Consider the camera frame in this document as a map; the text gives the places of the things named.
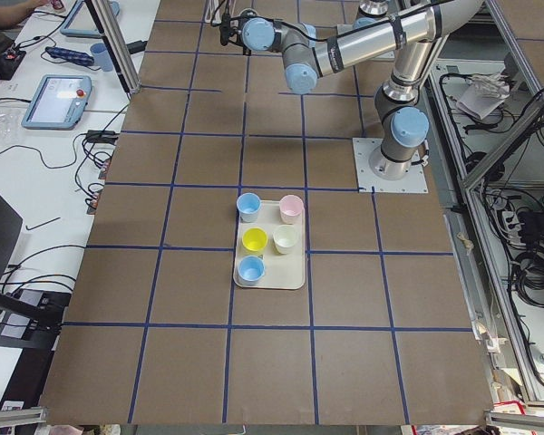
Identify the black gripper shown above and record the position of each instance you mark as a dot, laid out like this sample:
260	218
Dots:
247	51

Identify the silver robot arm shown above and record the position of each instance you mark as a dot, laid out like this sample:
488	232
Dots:
412	35
369	11

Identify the blue cup on desk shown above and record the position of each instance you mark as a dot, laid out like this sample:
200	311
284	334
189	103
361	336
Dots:
101	57

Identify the blue cup near pink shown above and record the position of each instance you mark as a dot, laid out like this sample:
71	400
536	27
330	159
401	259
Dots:
248	206

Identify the yellow cup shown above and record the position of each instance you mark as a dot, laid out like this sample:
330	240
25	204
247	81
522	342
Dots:
254	241

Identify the pale green cup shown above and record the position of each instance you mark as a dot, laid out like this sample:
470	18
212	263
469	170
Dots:
285	238

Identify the blue cup at tray end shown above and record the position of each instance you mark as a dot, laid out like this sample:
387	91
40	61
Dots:
250	270

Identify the black power adapter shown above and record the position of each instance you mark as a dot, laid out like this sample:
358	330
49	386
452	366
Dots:
136	47

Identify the far teach pendant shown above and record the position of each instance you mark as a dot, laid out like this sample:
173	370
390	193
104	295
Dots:
79	23

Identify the teach pendant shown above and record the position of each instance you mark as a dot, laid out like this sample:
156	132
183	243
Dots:
79	23
58	102

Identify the blue plaid folded umbrella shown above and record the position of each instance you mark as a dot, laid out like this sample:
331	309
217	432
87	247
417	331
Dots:
70	56

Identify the near teach pendant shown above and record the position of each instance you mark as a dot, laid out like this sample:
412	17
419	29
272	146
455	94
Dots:
58	102

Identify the cream plastic tray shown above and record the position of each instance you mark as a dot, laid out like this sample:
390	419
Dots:
283	272

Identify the black allen key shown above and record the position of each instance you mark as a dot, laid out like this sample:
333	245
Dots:
42	224

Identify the white wire cup rack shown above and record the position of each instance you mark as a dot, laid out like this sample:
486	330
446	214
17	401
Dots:
214	10

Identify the aluminium frame post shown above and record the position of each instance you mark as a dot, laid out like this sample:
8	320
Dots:
110	32

